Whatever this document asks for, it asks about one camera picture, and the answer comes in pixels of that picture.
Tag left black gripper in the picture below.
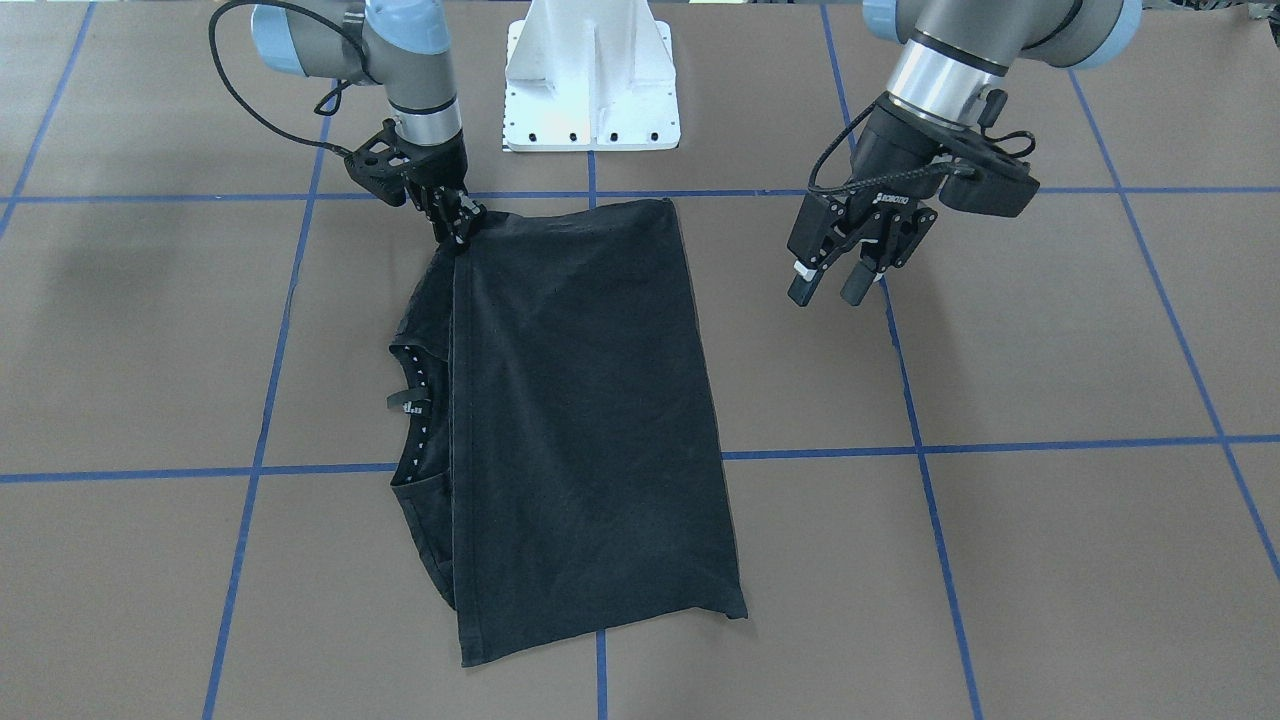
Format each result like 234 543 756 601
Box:
787 92 1041 307

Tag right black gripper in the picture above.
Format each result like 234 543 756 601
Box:
344 118 486 252

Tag black printed t-shirt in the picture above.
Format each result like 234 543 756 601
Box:
388 199 748 667

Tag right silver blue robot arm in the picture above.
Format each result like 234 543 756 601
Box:
250 1 484 252

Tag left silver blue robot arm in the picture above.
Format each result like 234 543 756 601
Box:
787 1 1143 306

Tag white pedestal base plate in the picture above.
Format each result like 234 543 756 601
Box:
502 1 681 152

